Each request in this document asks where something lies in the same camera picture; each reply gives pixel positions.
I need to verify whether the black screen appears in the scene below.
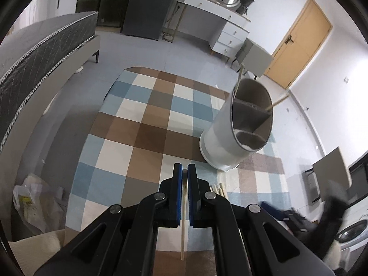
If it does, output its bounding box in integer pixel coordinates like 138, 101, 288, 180
348, 152, 368, 207

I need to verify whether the bed with grey mattress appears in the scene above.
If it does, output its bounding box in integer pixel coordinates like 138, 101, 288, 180
0, 34, 101, 236

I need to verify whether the white utensil holder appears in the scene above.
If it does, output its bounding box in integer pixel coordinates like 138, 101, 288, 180
199, 78, 273, 171

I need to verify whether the checkered rug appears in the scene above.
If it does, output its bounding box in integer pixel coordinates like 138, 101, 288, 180
65, 67, 288, 253

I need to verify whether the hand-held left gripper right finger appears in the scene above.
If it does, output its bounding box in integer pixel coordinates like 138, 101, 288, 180
187, 163, 337, 276

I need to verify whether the grey refrigerator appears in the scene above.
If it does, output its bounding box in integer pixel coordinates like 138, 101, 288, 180
122, 0, 176, 41

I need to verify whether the white washing machine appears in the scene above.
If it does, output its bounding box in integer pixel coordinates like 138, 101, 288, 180
335, 201, 368, 271

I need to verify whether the white plastic bag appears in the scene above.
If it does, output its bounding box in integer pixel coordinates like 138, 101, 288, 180
12, 173, 69, 236

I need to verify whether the dark glass cabinet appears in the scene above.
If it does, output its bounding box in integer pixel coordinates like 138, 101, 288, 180
76, 0, 135, 29

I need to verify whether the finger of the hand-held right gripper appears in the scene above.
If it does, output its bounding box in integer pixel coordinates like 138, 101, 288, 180
260, 201, 291, 222

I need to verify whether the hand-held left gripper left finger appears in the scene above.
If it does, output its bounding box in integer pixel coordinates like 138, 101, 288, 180
34, 163, 184, 276

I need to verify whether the grey nightstand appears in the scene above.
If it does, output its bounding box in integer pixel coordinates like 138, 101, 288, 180
231, 38, 273, 81

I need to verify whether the white vanity desk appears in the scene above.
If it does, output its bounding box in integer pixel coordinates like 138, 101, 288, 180
161, 0, 252, 64

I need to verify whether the wooden door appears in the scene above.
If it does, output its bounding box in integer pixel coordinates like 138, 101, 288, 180
264, 0, 333, 90

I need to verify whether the beige cloth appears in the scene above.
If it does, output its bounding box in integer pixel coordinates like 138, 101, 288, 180
8, 230, 65, 276

